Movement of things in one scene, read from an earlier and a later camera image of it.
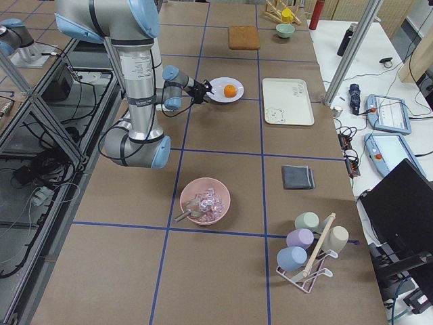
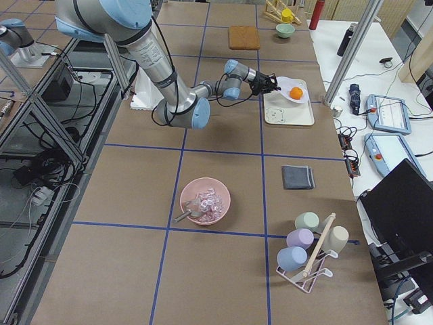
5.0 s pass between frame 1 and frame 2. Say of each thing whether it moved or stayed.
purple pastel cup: stayed
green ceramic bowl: stayed
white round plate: moved
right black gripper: moved
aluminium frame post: stayed
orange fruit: moved
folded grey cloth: stayed
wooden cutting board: stayed
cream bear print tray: stayed
